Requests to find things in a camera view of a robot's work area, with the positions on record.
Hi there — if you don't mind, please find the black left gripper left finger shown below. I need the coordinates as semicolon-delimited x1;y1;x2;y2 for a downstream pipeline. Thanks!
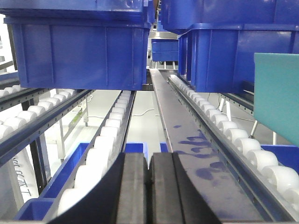
51;153;147;224

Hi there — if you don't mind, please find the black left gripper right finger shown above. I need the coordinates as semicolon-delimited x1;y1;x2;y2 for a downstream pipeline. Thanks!
148;153;221;224

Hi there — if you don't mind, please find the white roller track centre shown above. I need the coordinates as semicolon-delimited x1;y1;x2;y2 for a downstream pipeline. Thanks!
43;91;135;222

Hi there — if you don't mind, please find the white roller track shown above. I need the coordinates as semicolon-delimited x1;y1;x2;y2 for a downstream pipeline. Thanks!
43;91;135;222
0;90;93;166
168;75;299;222

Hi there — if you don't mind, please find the blue bin lower left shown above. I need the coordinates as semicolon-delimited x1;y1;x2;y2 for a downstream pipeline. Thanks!
14;142;148;224

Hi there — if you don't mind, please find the white roller track right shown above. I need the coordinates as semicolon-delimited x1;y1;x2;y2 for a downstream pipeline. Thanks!
168;75;299;222

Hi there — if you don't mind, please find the white roller track left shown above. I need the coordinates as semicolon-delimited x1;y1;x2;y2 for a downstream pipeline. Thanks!
0;90;93;166

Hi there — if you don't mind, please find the blue bin upper left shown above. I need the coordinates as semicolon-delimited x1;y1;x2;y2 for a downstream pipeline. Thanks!
4;17;150;90

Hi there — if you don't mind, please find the blue bin upper right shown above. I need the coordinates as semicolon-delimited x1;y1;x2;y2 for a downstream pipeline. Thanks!
179;23;299;93

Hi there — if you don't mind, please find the distant blue bin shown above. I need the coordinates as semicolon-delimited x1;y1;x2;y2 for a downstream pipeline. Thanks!
151;39;178;62

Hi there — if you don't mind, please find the teal plastic bin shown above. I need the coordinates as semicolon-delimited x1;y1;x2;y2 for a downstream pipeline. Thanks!
254;53;299;146

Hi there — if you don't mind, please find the steel divider rail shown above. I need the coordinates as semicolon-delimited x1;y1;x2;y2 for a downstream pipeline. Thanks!
149;69;263;221

